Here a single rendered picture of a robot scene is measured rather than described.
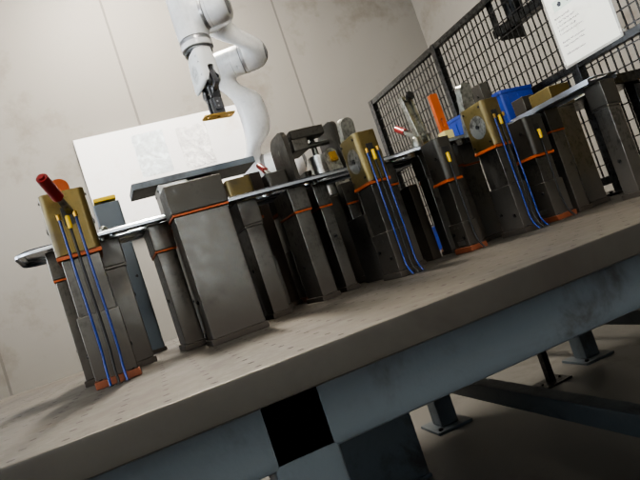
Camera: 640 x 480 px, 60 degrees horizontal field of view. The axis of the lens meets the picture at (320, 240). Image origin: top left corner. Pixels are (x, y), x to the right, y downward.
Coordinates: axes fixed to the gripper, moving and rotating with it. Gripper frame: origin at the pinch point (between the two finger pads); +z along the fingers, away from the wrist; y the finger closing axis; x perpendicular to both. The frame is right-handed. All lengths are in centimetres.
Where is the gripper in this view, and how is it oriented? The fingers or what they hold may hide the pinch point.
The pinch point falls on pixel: (216, 107)
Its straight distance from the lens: 150.7
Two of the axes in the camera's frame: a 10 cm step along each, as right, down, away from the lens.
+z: 3.1, 9.5, -0.5
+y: 4.2, -1.8, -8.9
